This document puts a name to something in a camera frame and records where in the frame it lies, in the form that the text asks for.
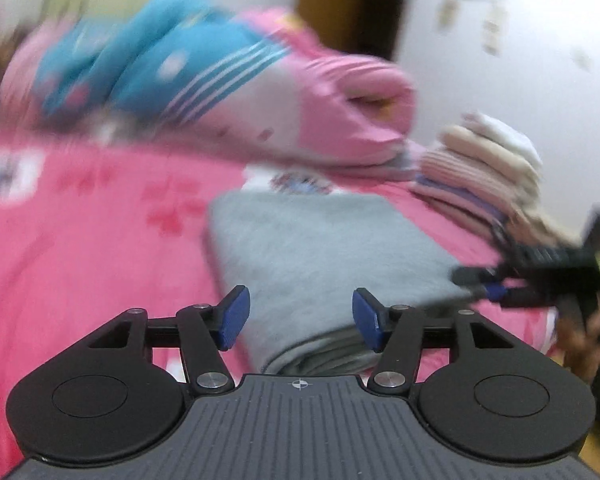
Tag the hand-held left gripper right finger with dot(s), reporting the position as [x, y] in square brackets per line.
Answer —
[365, 317]

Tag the blue and pink quilt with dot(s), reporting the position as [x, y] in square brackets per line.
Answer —
[180, 60]

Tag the torn paper scrap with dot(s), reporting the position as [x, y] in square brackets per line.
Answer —
[495, 30]
[447, 12]

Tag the stack of folded clothes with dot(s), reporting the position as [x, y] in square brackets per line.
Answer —
[480, 165]

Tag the pink floral bed blanket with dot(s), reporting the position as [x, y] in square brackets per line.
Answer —
[80, 260]

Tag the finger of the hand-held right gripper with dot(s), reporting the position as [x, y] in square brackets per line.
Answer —
[500, 292]
[472, 276]

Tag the grey sweatpants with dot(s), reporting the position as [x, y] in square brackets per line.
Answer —
[305, 260]

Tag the person's right hand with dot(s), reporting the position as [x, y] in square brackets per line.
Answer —
[580, 355]

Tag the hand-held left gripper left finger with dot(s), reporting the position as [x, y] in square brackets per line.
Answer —
[237, 315]

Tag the brown wooden door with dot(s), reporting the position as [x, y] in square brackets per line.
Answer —
[340, 5]

